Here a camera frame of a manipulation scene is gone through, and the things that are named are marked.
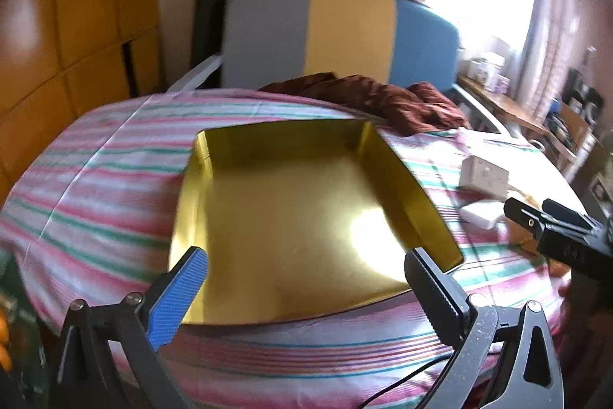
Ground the blue yellow grey chair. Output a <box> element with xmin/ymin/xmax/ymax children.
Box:
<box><xmin>220</xmin><ymin>0</ymin><xmax>461</xmax><ymax>96</ymax></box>

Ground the flat white packet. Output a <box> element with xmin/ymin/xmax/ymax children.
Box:
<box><xmin>460</xmin><ymin>198</ymin><xmax>503</xmax><ymax>228</ymax></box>

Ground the black rolled mat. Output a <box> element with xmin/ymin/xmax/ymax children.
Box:
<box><xmin>192</xmin><ymin>0</ymin><xmax>235</xmax><ymax>74</ymax></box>

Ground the cluttered wooden shelf unit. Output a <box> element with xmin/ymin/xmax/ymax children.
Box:
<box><xmin>546</xmin><ymin>49</ymin><xmax>606</xmax><ymax>170</ymax></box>

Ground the small white box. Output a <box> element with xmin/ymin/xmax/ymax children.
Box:
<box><xmin>459</xmin><ymin>155</ymin><xmax>511</xmax><ymax>194</ymax></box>

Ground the white carton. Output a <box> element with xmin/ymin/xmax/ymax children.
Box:
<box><xmin>467</xmin><ymin>53</ymin><xmax>503</xmax><ymax>85</ymax></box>

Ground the gold storage box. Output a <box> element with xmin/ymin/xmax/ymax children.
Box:
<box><xmin>167</xmin><ymin>119</ymin><xmax>464</xmax><ymax>327</ymax></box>

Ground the brown blanket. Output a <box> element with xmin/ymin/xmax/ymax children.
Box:
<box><xmin>259</xmin><ymin>72</ymin><xmax>472</xmax><ymax>136</ymax></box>

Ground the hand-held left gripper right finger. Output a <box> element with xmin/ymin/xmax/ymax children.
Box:
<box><xmin>403</xmin><ymin>247</ymin><xmax>566</xmax><ymax>409</ymax></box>

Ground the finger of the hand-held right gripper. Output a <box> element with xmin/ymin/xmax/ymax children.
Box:
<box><xmin>503</xmin><ymin>197</ymin><xmax>551</xmax><ymax>242</ymax></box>
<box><xmin>541</xmin><ymin>199</ymin><xmax>597</xmax><ymax>232</ymax></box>

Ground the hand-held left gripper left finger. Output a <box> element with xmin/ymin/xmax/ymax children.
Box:
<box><xmin>50</xmin><ymin>246</ymin><xmax>211</xmax><ymax>409</ymax></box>

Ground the white bed rail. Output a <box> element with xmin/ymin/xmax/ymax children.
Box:
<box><xmin>165</xmin><ymin>54</ymin><xmax>223</xmax><ymax>94</ymax></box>
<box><xmin>452</xmin><ymin>82</ymin><xmax>508</xmax><ymax>136</ymax></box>

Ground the wooden side shelf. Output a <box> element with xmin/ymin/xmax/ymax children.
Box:
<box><xmin>457</xmin><ymin>76</ymin><xmax>599</xmax><ymax>170</ymax></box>

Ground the wooden wardrobe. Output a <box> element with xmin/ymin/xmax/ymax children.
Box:
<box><xmin>0</xmin><ymin>0</ymin><xmax>166</xmax><ymax>209</ymax></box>

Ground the striped bedsheet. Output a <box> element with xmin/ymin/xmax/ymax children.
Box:
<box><xmin>0</xmin><ymin>88</ymin><xmax>609</xmax><ymax>409</ymax></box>

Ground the black cable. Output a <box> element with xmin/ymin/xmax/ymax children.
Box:
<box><xmin>359</xmin><ymin>352</ymin><xmax>461</xmax><ymax>409</ymax></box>

